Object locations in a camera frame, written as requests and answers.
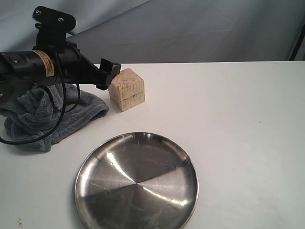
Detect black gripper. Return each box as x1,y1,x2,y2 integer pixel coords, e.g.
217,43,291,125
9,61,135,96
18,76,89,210
53,41,121,90

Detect light wooden block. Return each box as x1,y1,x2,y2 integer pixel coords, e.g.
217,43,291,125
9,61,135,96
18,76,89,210
108,68,145,112

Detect grey fluffy towel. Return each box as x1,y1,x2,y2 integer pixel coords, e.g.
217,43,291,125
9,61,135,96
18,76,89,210
0,84,109,152

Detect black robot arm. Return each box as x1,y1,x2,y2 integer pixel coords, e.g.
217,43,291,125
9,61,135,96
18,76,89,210
0,42,121,104

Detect grey backdrop cloth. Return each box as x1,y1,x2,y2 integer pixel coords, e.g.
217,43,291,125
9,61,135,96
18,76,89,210
0,0,305,63

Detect round stainless steel plate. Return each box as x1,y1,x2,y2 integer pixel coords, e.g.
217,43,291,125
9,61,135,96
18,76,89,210
73,132,199,229

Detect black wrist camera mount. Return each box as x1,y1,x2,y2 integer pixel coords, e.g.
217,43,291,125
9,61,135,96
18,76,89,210
32,6,77,53

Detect black cable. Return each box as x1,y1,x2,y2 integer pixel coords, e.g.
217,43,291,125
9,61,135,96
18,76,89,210
0,45,81,145

